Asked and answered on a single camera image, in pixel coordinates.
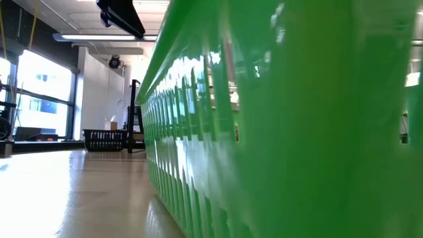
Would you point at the black plastic basket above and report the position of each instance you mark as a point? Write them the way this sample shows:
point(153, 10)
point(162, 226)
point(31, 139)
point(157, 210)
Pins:
point(105, 147)

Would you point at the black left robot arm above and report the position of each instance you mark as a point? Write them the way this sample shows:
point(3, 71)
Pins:
point(6, 130)

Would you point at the round black ceiling device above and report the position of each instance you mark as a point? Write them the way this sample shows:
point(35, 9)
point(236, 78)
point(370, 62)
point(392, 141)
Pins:
point(114, 62)

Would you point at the green plastic basket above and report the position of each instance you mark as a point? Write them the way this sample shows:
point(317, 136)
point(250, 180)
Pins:
point(297, 132)

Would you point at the long lit ceiling light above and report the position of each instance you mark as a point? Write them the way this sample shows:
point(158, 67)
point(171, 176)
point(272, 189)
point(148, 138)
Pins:
point(99, 37)

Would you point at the large window with dark frame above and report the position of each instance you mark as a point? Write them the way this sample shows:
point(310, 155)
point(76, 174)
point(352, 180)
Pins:
point(70, 109)

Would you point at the black case with red trim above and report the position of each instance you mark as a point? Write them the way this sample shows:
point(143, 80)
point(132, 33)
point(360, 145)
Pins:
point(31, 134)

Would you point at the small cardboard box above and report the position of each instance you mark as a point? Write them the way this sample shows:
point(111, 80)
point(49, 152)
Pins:
point(113, 126)

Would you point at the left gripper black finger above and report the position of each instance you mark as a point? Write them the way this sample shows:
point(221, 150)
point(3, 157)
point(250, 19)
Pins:
point(129, 15)
point(105, 16)

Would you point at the unlit ceiling light fixture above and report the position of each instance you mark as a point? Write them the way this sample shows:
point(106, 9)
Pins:
point(119, 51)

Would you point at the black aluminium table frame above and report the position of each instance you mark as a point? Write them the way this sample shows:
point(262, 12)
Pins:
point(49, 147)

